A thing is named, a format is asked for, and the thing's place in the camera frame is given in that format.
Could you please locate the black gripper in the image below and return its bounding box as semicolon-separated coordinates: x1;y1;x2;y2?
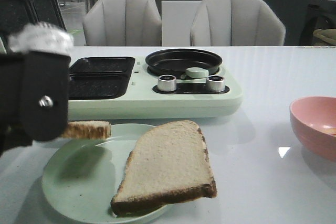
0;22;75;158

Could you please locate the bread slice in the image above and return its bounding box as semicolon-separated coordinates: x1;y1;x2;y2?
111;120;217;216
60;121;111;140

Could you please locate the light green sandwich maker lid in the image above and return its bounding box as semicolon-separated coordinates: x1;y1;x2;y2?
1;0;66;52

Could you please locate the pink plastic bowl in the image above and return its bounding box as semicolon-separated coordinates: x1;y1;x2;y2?
290;96;335;162

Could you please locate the light green breakfast maker base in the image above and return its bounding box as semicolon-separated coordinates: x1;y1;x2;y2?
68;56;243;121

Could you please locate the light green round plate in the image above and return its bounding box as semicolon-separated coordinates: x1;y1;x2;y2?
41;123;171;223

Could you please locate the left beige upholstered chair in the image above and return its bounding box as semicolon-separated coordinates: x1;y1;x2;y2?
82;0;162;46

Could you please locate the beige upholstered chair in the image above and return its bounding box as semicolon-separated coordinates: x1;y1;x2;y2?
82;0;162;46
190;0;286;46

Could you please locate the left silver control knob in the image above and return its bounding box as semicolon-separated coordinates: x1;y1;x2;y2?
157;74;177;92

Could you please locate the silver control knob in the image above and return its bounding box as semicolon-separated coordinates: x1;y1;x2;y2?
205;75;225;93
157;74;177;92

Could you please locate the round black frying pan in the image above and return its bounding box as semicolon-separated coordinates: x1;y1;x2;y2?
145;48;222;78

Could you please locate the white cabinet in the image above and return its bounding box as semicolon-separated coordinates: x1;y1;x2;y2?
161;0;203;46

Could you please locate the right silver control knob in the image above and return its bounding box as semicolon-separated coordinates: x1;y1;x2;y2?
205;75;225;93

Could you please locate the right beige upholstered chair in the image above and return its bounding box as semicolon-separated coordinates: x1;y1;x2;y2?
190;0;286;46

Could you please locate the beige cushion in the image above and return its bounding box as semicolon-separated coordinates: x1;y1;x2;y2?
313;28;336;46

